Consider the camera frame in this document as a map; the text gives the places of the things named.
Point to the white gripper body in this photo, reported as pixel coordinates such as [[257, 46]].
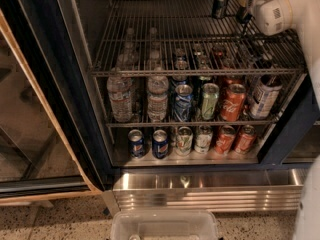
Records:
[[268, 13]]

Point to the redbull can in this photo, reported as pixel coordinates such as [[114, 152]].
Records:
[[242, 15], [219, 8]]

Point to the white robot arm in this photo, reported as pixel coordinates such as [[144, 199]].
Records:
[[306, 23]]

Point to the white blue can middle shelf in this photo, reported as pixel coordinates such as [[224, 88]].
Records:
[[263, 96]]

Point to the green soda can middle shelf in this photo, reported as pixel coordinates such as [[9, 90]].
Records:
[[210, 96]]

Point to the red coca-cola can middle shelf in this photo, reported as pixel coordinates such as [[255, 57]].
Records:
[[232, 103]]

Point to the blue pepsi can middle shelf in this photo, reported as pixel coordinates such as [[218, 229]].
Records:
[[183, 103]]

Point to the right red coke can bottom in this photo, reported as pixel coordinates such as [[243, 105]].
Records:
[[245, 139]]

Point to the red coke can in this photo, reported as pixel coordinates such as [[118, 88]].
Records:
[[226, 136], [245, 139]]

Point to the left red coke can bottom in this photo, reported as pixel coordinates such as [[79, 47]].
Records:
[[226, 136]]

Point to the right white green can bottom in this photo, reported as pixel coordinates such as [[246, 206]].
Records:
[[203, 139]]

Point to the white green can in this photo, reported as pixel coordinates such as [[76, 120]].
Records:
[[184, 140], [203, 139]]

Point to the left white green can bottom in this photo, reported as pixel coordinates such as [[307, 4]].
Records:
[[184, 140]]

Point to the right pepsi can bottom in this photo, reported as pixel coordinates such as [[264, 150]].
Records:
[[160, 144]]

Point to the pepsi can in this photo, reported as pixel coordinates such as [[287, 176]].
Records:
[[160, 144], [136, 143]]

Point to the left pepsi can bottom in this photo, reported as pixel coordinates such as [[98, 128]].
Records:
[[136, 143]]

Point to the stainless steel fridge base grille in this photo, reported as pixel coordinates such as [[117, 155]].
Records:
[[234, 191]]

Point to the open glass fridge door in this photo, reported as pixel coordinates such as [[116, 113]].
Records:
[[50, 140]]

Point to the right water bottle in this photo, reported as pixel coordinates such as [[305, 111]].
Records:
[[157, 97]]

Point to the water bottle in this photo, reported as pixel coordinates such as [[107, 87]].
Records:
[[157, 97], [120, 96]]

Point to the left water bottle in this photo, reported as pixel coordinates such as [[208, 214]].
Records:
[[120, 96]]

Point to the clear plastic bin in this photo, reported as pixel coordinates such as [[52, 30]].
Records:
[[164, 225]]

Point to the dark blue fridge door frame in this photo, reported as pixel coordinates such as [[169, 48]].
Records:
[[292, 141]]

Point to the top wire shelf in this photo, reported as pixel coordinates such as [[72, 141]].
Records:
[[184, 24]]

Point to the wire shelf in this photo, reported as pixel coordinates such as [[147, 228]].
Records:
[[184, 24], [168, 122]]

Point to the middle wire shelf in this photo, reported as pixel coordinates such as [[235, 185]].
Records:
[[168, 122]]

